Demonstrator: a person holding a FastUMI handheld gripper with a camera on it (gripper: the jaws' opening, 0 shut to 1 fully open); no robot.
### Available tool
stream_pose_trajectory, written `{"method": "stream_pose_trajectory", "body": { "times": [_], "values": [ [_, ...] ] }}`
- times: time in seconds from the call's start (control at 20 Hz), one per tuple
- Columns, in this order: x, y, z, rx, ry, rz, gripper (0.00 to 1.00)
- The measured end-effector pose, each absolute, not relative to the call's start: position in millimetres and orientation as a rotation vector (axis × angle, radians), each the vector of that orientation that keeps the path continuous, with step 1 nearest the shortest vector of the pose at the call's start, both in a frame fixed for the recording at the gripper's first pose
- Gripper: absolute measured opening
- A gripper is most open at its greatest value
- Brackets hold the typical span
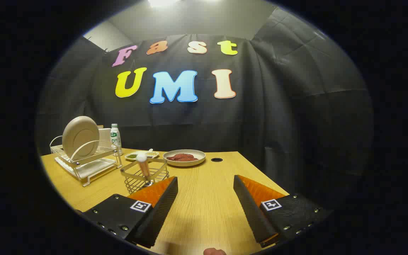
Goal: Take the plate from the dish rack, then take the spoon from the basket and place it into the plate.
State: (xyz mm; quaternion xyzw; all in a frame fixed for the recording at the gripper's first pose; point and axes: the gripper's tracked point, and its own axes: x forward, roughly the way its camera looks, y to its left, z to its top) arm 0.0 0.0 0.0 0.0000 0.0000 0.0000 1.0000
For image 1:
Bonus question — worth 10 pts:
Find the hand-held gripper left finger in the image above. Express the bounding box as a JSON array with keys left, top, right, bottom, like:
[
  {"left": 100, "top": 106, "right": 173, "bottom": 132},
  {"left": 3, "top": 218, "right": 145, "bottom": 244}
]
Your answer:
[{"left": 83, "top": 176, "right": 179, "bottom": 249}]

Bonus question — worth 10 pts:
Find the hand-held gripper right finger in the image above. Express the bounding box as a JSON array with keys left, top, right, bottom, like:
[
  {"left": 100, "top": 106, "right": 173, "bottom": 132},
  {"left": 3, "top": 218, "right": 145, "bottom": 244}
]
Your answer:
[{"left": 233, "top": 175, "right": 332, "bottom": 248}]

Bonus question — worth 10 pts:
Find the metal wire basket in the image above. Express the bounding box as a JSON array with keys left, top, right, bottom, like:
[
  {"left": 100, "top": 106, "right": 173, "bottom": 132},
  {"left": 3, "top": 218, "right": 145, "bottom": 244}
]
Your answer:
[{"left": 120, "top": 158, "right": 170, "bottom": 194}]

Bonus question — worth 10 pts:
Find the spoon with red striped handle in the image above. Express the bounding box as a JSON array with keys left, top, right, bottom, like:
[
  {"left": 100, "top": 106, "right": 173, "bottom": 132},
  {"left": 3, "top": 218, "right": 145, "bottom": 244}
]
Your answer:
[{"left": 136, "top": 153, "right": 152, "bottom": 186}]

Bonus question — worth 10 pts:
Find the white wire dish rack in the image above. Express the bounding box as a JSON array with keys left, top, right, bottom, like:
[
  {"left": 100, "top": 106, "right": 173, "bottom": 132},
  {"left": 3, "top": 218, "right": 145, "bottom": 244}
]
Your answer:
[{"left": 50, "top": 136, "right": 123, "bottom": 187}]

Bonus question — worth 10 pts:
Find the beige round plate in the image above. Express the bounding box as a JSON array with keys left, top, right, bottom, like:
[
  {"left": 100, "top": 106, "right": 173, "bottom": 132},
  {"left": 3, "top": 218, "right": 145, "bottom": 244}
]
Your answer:
[{"left": 62, "top": 116, "right": 100, "bottom": 160}]

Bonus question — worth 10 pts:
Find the white divided dish with beans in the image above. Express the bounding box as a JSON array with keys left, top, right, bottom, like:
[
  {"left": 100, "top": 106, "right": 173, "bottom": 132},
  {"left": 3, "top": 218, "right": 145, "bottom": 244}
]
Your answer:
[{"left": 125, "top": 151, "right": 160, "bottom": 162}]

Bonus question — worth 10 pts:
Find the beige bowl with meat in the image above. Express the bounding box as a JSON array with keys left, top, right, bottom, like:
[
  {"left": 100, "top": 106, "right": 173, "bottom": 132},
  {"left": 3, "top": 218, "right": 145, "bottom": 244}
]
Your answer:
[{"left": 163, "top": 149, "right": 206, "bottom": 167}]

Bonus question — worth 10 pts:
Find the white drip tray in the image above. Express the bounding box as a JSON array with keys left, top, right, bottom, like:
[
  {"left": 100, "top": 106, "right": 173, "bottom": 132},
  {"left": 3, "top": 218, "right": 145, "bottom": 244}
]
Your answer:
[{"left": 55, "top": 157, "right": 118, "bottom": 179}]

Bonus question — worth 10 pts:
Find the clear bottle with green label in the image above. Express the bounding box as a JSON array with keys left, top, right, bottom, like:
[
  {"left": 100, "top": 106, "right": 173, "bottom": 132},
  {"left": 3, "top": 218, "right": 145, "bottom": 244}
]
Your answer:
[{"left": 110, "top": 124, "right": 123, "bottom": 157}]

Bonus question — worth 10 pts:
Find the black backdrop cloth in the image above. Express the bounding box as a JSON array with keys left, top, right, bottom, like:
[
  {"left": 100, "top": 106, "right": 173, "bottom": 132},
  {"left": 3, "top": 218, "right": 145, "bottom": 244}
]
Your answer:
[{"left": 36, "top": 7, "right": 374, "bottom": 199}]

